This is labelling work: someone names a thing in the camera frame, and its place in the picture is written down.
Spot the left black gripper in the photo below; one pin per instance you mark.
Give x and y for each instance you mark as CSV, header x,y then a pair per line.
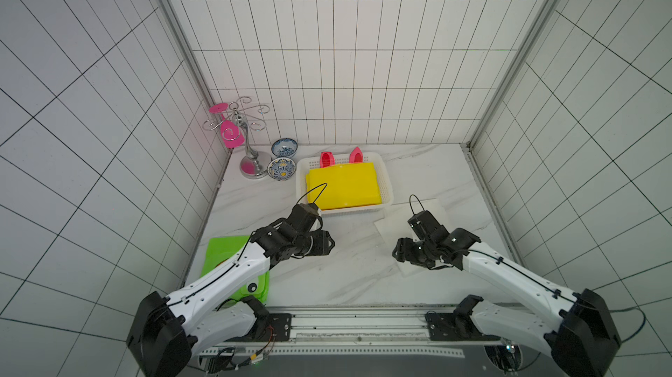
x,y
322,239

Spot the green frog raincoat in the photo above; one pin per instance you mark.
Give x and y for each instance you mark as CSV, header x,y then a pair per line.
x,y
226,250

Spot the aluminium mounting rail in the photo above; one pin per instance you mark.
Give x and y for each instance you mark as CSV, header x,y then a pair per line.
x,y
386,326

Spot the blue white bowl lower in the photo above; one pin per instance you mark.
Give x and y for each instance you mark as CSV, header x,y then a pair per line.
x,y
281,169

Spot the pink bunny raincoat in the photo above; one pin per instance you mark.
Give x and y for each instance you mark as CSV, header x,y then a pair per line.
x,y
329,159

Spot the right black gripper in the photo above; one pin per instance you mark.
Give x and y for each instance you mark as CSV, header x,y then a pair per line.
x,y
408,252

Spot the blue white bowl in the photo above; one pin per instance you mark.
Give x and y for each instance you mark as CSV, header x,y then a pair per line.
x,y
281,169
284,148

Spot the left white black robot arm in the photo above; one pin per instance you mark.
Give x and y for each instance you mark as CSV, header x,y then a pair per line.
x,y
167,331

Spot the left base wiring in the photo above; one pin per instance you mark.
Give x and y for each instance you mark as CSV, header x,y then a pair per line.
x,y
236,358

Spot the blue white bowl upper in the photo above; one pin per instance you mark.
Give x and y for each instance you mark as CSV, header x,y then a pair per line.
x,y
284,148

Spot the base wiring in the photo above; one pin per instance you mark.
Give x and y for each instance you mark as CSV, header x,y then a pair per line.
x,y
506,356
236,358

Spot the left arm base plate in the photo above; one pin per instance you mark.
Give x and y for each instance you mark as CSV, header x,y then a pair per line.
x,y
275,326

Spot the yellow raincoat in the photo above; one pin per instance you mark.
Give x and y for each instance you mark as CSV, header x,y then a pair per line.
x,y
344,186

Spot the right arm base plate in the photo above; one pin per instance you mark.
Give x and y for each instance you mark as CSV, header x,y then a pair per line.
x,y
449,327

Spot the pink wine glass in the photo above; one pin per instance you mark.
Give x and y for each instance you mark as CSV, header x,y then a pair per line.
x,y
230,132

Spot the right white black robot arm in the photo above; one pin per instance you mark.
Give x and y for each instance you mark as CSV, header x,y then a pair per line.
x,y
575,329

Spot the silver glass holder stand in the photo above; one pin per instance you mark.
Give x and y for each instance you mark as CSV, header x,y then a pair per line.
x,y
248,116

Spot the right base wiring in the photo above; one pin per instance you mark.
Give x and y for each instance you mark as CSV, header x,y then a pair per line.
x,y
506,356

